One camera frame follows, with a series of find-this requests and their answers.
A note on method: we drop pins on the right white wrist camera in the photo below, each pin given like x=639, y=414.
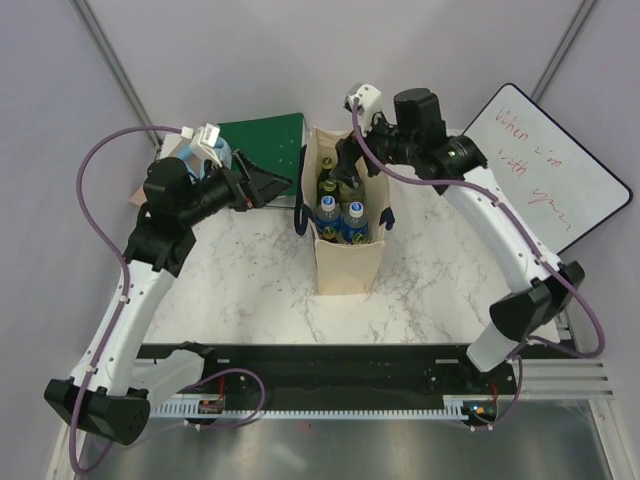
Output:
x=369, y=104

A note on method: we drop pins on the beige canvas tote bag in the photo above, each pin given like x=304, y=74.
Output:
x=341, y=268

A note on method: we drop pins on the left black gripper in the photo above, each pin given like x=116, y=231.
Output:
x=253, y=186

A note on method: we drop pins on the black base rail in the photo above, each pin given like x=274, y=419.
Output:
x=424, y=369

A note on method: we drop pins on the white cable duct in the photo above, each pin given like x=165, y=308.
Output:
x=206, y=408

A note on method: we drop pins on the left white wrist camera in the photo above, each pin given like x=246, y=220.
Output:
x=200, y=143

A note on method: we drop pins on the white whiteboard black frame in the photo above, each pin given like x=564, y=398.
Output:
x=557, y=186

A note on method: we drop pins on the clear green-capped bottle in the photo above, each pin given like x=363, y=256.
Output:
x=352, y=190

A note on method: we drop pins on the light blue headphones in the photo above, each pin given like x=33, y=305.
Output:
x=194, y=159

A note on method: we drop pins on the blue-capped water bottle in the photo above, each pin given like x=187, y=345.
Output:
x=355, y=225
x=328, y=219

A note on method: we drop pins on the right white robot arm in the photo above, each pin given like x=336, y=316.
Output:
x=540, y=284

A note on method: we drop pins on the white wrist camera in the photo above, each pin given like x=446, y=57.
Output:
x=200, y=143
x=369, y=104

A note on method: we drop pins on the green ring binder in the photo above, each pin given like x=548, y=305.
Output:
x=273, y=143

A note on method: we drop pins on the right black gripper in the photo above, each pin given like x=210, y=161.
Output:
x=348, y=152

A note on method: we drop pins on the green Perrier glass bottle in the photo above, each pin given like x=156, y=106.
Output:
x=327, y=165

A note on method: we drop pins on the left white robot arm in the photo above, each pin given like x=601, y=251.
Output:
x=103, y=395

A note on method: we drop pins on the pink brown notebook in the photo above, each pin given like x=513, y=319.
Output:
x=138, y=198

